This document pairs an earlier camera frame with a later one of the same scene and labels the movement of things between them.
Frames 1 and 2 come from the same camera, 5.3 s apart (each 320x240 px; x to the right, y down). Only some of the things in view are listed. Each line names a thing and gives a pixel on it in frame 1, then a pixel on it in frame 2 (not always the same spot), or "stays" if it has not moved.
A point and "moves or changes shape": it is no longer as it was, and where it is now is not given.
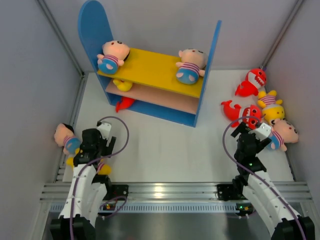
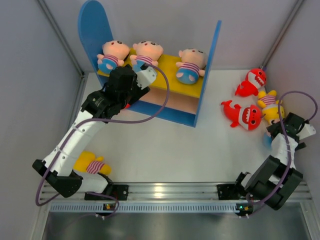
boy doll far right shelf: (193, 63) stays
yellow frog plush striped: (272, 110) stays
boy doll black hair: (63, 136) moves or changes shape
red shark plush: (251, 115) stays
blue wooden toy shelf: (148, 79) stays
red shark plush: (255, 78) stays
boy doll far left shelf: (115, 53) stays
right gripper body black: (260, 144) -> (278, 125)
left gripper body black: (101, 146) -> (131, 96)
